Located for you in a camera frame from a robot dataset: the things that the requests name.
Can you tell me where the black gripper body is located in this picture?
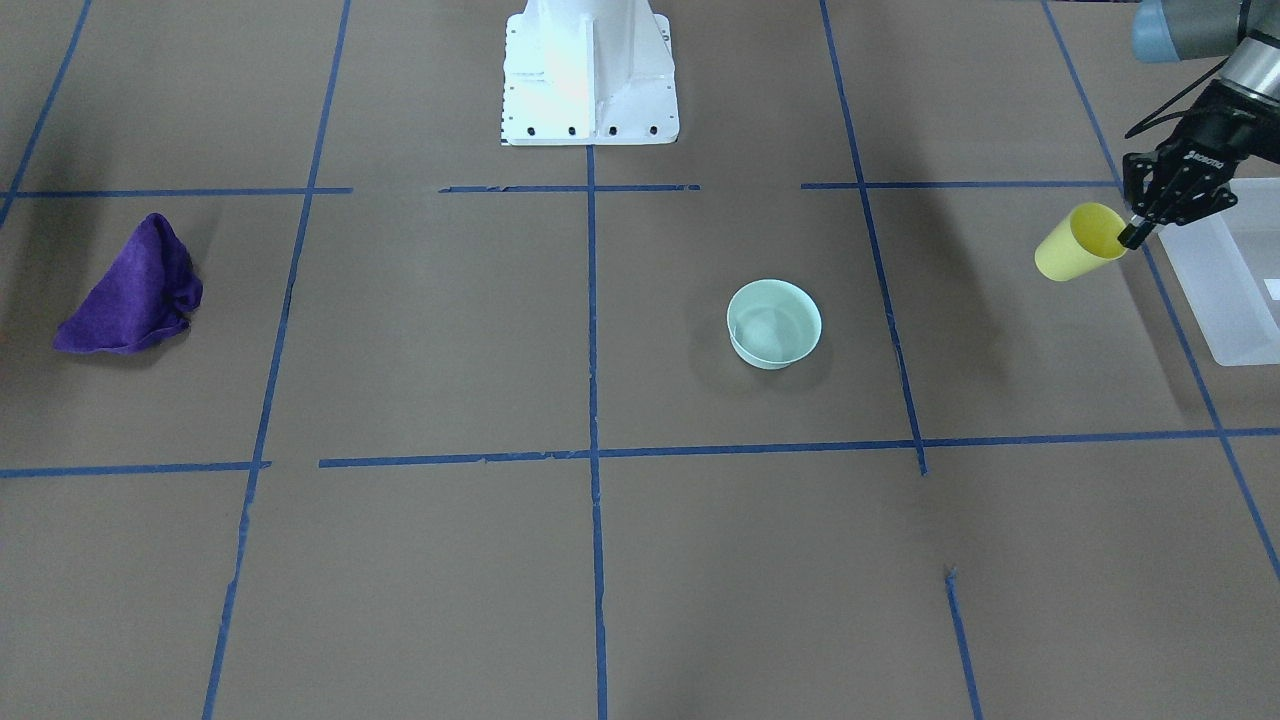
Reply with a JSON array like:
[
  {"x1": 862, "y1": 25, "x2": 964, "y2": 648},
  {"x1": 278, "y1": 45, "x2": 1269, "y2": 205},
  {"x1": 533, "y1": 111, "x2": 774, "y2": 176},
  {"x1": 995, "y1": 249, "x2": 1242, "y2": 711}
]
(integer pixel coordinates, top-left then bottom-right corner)
[{"x1": 1123, "y1": 79, "x2": 1279, "y2": 227}]

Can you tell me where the yellow plastic cup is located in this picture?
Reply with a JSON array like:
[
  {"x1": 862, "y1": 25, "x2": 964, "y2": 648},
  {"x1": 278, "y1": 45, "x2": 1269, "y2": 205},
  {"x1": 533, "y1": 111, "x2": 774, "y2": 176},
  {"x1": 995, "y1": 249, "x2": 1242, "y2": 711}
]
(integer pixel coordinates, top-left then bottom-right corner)
[{"x1": 1033, "y1": 202, "x2": 1128, "y2": 282}]

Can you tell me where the purple cloth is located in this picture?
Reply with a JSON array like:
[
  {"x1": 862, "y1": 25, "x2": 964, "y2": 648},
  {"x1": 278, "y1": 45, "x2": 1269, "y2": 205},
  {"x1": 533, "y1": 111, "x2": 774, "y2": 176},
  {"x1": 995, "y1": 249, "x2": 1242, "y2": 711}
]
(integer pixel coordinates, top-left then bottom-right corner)
[{"x1": 52, "y1": 213, "x2": 204, "y2": 355}]

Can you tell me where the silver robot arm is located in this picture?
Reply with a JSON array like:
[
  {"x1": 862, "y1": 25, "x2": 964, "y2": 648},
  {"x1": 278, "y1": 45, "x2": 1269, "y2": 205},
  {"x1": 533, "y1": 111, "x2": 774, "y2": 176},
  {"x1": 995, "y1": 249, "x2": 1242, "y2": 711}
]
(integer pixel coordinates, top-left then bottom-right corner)
[{"x1": 1117, "y1": 1, "x2": 1279, "y2": 250}]

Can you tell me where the clear plastic storage box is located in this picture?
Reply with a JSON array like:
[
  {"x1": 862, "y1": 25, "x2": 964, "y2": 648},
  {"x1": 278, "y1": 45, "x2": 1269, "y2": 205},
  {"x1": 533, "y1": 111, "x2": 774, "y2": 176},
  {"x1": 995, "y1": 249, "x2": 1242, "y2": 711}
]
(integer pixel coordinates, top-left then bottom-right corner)
[{"x1": 1160, "y1": 178, "x2": 1279, "y2": 366}]

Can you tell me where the mint green bowl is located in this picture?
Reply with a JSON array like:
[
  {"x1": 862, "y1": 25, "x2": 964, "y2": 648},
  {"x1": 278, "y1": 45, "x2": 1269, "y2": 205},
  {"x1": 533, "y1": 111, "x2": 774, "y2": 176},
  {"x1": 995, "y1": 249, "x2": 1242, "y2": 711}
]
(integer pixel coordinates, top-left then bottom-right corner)
[{"x1": 726, "y1": 278, "x2": 823, "y2": 372}]

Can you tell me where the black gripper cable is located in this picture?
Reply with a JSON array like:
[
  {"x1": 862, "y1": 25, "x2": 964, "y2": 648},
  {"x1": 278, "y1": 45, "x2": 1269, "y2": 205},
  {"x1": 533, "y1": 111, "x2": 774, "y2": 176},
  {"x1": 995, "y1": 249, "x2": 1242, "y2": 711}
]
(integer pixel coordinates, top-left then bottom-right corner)
[{"x1": 1124, "y1": 58, "x2": 1229, "y2": 141}]

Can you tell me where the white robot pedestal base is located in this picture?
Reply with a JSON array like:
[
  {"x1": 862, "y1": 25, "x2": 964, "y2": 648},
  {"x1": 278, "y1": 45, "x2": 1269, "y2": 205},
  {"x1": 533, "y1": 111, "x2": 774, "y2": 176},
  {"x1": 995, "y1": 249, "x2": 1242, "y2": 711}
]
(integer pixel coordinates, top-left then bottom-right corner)
[{"x1": 500, "y1": 1, "x2": 681, "y2": 147}]

